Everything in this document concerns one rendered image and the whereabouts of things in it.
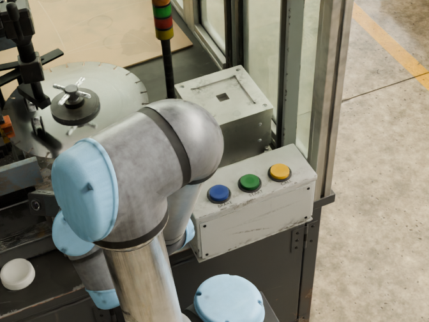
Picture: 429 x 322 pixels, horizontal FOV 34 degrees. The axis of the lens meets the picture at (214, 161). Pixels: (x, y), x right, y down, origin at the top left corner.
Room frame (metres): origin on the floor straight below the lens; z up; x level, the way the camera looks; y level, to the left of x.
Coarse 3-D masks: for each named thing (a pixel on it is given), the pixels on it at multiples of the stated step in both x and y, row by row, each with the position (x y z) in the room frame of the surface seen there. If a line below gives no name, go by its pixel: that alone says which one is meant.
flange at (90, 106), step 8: (80, 88) 1.24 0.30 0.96; (56, 96) 1.22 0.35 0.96; (80, 96) 1.19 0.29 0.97; (96, 96) 1.21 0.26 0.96; (56, 104) 1.19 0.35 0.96; (64, 104) 1.18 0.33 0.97; (72, 104) 1.17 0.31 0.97; (80, 104) 1.17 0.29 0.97; (88, 104) 1.18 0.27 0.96; (96, 104) 1.18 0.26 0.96; (56, 112) 1.16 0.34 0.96; (64, 112) 1.16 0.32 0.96; (72, 112) 1.16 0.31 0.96; (80, 112) 1.16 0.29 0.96; (88, 112) 1.16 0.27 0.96; (64, 120) 1.14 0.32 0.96; (72, 120) 1.13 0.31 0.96; (80, 120) 1.14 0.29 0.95
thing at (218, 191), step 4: (212, 188) 0.96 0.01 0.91; (216, 188) 0.96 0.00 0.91; (220, 188) 0.95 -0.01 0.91; (224, 188) 0.95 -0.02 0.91; (212, 192) 0.95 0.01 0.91; (216, 192) 0.94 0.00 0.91; (220, 192) 0.94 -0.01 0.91; (224, 192) 0.94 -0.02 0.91; (228, 192) 0.94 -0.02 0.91; (212, 196) 0.94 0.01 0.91; (216, 196) 0.93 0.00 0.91; (220, 196) 0.93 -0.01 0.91; (224, 196) 0.93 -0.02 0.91; (228, 196) 0.94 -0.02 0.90; (216, 200) 0.93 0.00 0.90; (220, 200) 0.93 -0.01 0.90
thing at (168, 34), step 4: (156, 28) 1.41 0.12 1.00; (172, 28) 1.41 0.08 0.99; (156, 32) 1.41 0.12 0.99; (160, 32) 1.40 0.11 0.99; (164, 32) 1.40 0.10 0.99; (168, 32) 1.40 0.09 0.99; (172, 32) 1.41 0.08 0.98; (156, 36) 1.41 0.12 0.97; (160, 36) 1.40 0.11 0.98; (164, 36) 1.40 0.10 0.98; (168, 36) 1.40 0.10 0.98; (172, 36) 1.41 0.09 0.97; (164, 40) 1.40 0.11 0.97
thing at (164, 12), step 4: (152, 4) 1.41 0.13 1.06; (156, 8) 1.40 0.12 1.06; (160, 8) 1.40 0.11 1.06; (164, 8) 1.40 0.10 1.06; (168, 8) 1.40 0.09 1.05; (156, 12) 1.40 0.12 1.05; (160, 12) 1.40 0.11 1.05; (164, 12) 1.40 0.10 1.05; (168, 12) 1.40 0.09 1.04; (156, 16) 1.40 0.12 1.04; (160, 16) 1.40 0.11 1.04; (164, 16) 1.40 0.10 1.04; (168, 16) 1.40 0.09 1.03
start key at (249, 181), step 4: (244, 176) 0.99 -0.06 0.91; (248, 176) 0.98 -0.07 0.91; (252, 176) 0.98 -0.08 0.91; (256, 176) 0.98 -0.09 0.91; (240, 180) 0.98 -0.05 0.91; (244, 180) 0.97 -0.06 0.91; (248, 180) 0.97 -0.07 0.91; (252, 180) 0.97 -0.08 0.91; (256, 180) 0.97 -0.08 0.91; (240, 184) 0.97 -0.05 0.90; (244, 184) 0.96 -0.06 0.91; (248, 184) 0.96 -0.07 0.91; (252, 184) 0.96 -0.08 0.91; (256, 184) 0.96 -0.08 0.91; (244, 188) 0.96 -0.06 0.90; (248, 188) 0.95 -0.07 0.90; (252, 188) 0.95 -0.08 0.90
